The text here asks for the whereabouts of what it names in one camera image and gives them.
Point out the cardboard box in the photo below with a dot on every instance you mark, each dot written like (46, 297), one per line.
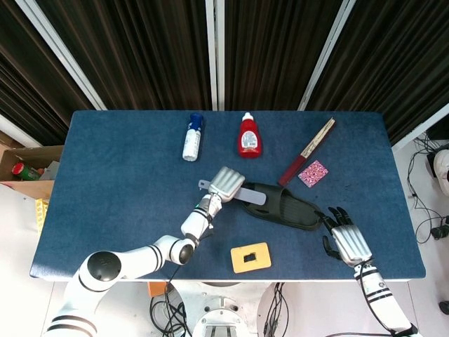
(24, 154)

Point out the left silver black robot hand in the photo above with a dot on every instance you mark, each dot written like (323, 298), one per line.
(226, 184)

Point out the green can red lid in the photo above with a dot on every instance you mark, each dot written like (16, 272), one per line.
(26, 172)

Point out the grey scrub brush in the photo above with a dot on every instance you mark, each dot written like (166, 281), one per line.
(254, 198)

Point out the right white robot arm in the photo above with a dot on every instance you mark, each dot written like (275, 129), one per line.
(377, 288)

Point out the black rubber slipper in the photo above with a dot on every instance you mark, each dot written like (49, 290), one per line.
(291, 210)

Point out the dark brown pleated curtain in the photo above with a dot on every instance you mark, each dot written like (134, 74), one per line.
(147, 52)

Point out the white round device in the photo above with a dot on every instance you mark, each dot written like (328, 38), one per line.
(440, 168)

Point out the yellow studded block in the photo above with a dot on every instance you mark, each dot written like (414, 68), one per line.
(41, 214)

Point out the yellow sponge with hole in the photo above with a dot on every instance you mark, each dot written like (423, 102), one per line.
(261, 258)

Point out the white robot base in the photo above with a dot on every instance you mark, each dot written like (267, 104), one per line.
(221, 312)

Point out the white bottle blue cap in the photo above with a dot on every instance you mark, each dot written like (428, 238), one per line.
(192, 140)

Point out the red bottle white cap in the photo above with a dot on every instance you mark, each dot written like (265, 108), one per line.
(249, 140)

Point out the white table frame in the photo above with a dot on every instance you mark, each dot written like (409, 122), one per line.
(315, 278)

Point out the dark red folded fan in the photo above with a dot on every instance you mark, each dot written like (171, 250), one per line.
(298, 165)

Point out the blue table cover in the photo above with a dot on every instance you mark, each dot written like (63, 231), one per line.
(122, 175)

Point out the white frame post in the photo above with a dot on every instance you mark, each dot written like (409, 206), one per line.
(214, 52)
(326, 56)
(59, 52)

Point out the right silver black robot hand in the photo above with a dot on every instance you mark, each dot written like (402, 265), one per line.
(350, 242)

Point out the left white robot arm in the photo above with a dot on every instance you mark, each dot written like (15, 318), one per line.
(137, 258)

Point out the pink patterned tissue pack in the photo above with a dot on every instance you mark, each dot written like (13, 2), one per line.
(313, 173)

